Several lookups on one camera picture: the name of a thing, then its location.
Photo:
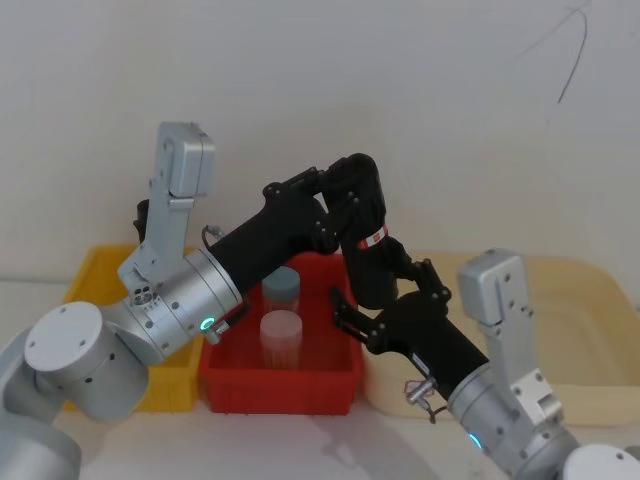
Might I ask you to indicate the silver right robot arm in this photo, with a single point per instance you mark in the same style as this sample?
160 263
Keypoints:
510 400

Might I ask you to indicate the clear jar with white lid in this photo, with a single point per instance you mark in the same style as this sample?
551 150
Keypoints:
281 335

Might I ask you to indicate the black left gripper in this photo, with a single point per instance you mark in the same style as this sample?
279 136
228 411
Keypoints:
275 230

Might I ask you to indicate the red plastic bin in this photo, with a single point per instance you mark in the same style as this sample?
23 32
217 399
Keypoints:
280 387

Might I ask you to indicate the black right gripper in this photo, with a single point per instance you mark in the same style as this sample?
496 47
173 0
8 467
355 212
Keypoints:
425 335

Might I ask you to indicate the black bottle with red-white band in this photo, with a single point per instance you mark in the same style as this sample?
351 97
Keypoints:
370 215

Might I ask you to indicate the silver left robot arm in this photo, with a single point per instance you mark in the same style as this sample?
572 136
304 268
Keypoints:
75 350

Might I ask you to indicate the cream plastic tray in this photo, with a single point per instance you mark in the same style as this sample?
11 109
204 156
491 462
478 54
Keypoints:
575 320

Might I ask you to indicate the clear jar with grey lid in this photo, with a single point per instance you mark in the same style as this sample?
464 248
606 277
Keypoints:
281 287

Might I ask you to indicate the white table cloth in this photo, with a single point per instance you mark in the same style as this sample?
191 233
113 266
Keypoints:
280 445

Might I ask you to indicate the yellow plastic bin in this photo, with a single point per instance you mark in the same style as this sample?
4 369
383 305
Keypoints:
100 272

